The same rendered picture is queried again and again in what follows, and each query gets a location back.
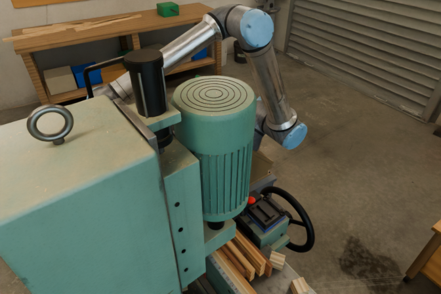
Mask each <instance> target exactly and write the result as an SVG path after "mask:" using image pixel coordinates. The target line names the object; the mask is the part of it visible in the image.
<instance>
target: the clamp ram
mask: <svg viewBox="0 0 441 294"><path fill-rule="evenodd" d="M234 222H235V223H236V226H237V227H238V228H239V229H240V230H241V231H242V232H243V233H244V234H245V235H246V236H247V237H248V238H249V239H250V240H251V242H252V237H253V230H252V229H251V228H250V227H249V226H250V225H251V224H253V223H254V222H253V221H252V220H250V221H248V222H247V223H245V222H244V221H243V220H242V219H241V218H240V217H238V218H237V219H235V220H234Z"/></svg>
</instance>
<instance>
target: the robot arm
mask: <svg viewBox="0 0 441 294"><path fill-rule="evenodd" d="M272 32H274V24H273V21H272V19H271V17H270V16H269V15H268V14H267V13H265V12H263V11H262V10H259V9H253V8H250V7H246V6H243V5H241V4H231V5H224V6H221V7H218V8H215V9H213V10H210V11H209V12H208V13H206V14H204V15H203V20H202V22H200V23H199V24H197V25H196V26H194V27H193V28H192V29H190V30H188V31H187V32H186V33H184V34H182V35H181V36H180V37H178V38H176V39H175V40H174V41H172V42H170V43H169V44H168V45H166V46H165V47H164V48H162V49H160V50H159V51H161V52H162V53H163V61H164V65H163V69H164V75H167V74H168V73H169V72H171V71H173V70H174V69H175V68H177V67H178V66H180V65H181V64H183V63H184V62H186V61H187V60H188V59H190V58H191V57H193V56H194V55H195V54H197V53H198V52H200V51H201V50H203V49H204V48H206V47H207V46H208V45H210V44H211V43H212V42H214V41H217V42H221V41H222V40H224V39H226V38H228V37H234V38H236V39H237V40H238V42H239V44H240V47H241V49H242V51H243V53H244V55H245V58H246V60H247V63H248V66H249V69H250V71H251V74H252V76H253V79H254V81H255V84H256V86H257V89H258V92H259V94H260V97H258V99H257V109H256V116H255V131H254V137H253V150H254V151H258V149H259V147H260V145H261V140H262V138H263V136H264V135H265V134H266V135H268V136H269V137H270V138H272V139H273V140H275V141H276V142H277V143H278V144H280V145H281V146H282V147H284V148H286V149H288V150H291V149H294V148H295V147H297V146H298V145H299V144H300V143H301V142H302V141H303V139H304V138H305V136H306V133H307V126H306V125H305V124H304V123H302V122H300V121H299V120H298V117H297V113H296V111H295V110H294V109H293V108H291V107H290V105H289V101H288V99H287V95H286V91H285V87H284V84H283V81H282V77H281V74H280V70H279V67H278V63H277V60H276V56H275V54H274V49H273V46H272V43H271V39H272V36H273V35H272ZM93 94H94V97H96V96H100V95H106V96H107V97H108V98H109V99H110V100H111V101H112V102H113V99H116V98H121V99H122V101H124V103H127V102H128V101H130V100H131V99H132V98H134V94H133V89H132V85H131V79H130V75H129V71H128V72H126V73H125V74H123V75H122V76H120V77H119V78H117V79H116V80H115V81H113V82H111V83H109V84H107V85H106V86H104V87H95V88H93Z"/></svg>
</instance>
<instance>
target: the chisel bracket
mask: <svg viewBox="0 0 441 294"><path fill-rule="evenodd" d="M203 235H204V247H205V258H206V257H207V256H208V255H210V254H211V253H212V252H214V251H216V250H217V249H218V248H220V247H221V246H223V245H224V244H225V243H227V242H229V241H230V240H231V239H232V238H234V237H235V236H236V223H235V222H234V220H233V219H229V220H225V221H224V226H223V227H222V228H221V229H220V230H212V229H210V228H209V227H208V225H207V221H205V220H203Z"/></svg>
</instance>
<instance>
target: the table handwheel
mask: <svg viewBox="0 0 441 294"><path fill-rule="evenodd" d="M269 193H274V194H277V195H279V196H281V197H282V198H284V199H285V200H287V201H288V202H289V203H290V204H291V205H292V206H293V208H294V209H295V210H296V212H298V214H299V216H300V217H301V219H302V221H299V220H295V219H293V217H292V215H291V213H290V212H289V211H286V213H285V215H286V216H287V217H288V218H289V223H288V226H289V225H290V224H291V223H292V224H297V225H300V226H304V227H305V228H306V233H307V241H306V243H305V244H304V245H296V244H294V243H292V242H289V243H288V244H287V245H285V246H286V247H287V248H288V249H290V250H292V251H295V252H298V253H306V252H308V251H310V250H311V249H312V247H313V246H314V242H315V233H314V228H313V225H312V222H311V220H310V218H309V216H308V214H307V213H306V211H305V209H304V208H303V207H302V205H301V204H300V203H299V202H298V201H297V200H296V199H295V198H294V197H293V196H292V195H291V194H290V193H288V192H286V191H285V190H283V189H281V188H279V187H276V186H267V187H265V188H263V189H262V190H261V192H260V195H261V194H262V195H263V196H267V195H269ZM269 196H270V195H269Z"/></svg>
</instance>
